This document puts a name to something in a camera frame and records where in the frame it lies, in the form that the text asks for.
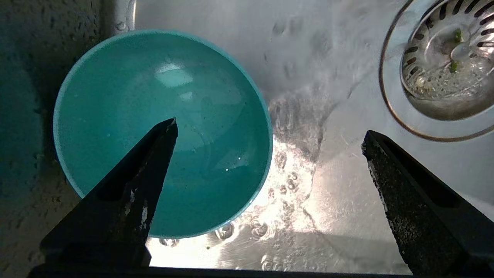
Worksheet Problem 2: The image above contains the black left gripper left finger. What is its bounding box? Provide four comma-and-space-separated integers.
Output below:
41, 118, 179, 268

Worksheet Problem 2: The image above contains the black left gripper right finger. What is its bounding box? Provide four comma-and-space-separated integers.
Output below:
361, 130, 494, 276

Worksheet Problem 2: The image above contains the teal bowl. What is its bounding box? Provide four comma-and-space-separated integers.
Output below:
53, 30, 274, 239

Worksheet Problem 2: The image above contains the metal sink drain strainer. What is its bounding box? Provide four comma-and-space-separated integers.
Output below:
379, 0, 494, 142

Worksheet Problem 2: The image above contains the stainless steel sink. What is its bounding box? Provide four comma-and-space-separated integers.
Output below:
0, 0, 494, 271

